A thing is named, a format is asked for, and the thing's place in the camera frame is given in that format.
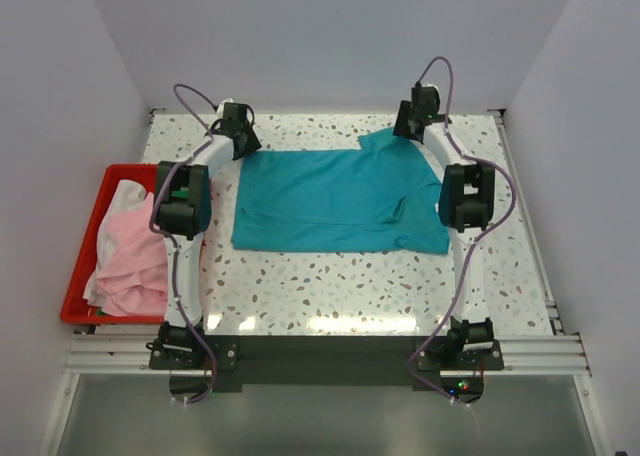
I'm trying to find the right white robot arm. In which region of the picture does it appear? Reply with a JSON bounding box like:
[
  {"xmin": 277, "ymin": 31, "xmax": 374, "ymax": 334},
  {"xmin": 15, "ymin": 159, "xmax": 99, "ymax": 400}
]
[{"xmin": 393, "ymin": 83, "xmax": 495, "ymax": 369}]

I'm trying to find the white t shirt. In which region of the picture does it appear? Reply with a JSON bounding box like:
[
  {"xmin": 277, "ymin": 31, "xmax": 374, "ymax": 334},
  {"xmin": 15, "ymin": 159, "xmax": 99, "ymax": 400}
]
[{"xmin": 83, "ymin": 179, "xmax": 147, "ymax": 307}]

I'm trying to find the teal t shirt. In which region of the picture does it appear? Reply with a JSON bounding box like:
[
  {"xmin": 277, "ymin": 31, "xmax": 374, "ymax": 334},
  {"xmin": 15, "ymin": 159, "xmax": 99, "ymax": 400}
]
[{"xmin": 231, "ymin": 129, "xmax": 450, "ymax": 255}]

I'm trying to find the red plastic bin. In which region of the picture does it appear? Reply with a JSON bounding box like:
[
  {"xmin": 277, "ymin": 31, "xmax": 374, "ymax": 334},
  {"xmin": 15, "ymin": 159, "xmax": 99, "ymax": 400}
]
[{"xmin": 60, "ymin": 164, "xmax": 163, "ymax": 325}]

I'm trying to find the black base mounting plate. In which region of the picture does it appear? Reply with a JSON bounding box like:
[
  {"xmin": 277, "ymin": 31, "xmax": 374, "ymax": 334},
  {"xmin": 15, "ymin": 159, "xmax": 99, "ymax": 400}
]
[{"xmin": 146, "ymin": 335, "xmax": 505, "ymax": 396}]

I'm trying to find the pink t shirt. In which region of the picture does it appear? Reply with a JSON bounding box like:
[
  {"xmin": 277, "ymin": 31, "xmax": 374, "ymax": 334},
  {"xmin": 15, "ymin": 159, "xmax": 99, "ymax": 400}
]
[{"xmin": 95, "ymin": 194, "xmax": 168, "ymax": 317}]

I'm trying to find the aluminium frame rail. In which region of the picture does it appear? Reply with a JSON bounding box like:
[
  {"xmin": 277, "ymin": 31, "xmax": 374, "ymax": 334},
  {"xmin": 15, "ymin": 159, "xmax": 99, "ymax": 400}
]
[{"xmin": 63, "ymin": 334, "xmax": 591, "ymax": 376}]

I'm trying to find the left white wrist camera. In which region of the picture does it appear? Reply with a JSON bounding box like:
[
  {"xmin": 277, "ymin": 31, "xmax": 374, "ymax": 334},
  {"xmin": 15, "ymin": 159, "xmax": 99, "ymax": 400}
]
[{"xmin": 216, "ymin": 98, "xmax": 234, "ymax": 113}]

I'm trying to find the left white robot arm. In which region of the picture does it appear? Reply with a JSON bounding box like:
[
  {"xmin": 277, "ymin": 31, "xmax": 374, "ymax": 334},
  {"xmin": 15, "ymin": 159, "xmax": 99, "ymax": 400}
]
[{"xmin": 149, "ymin": 99, "xmax": 261, "ymax": 329}]

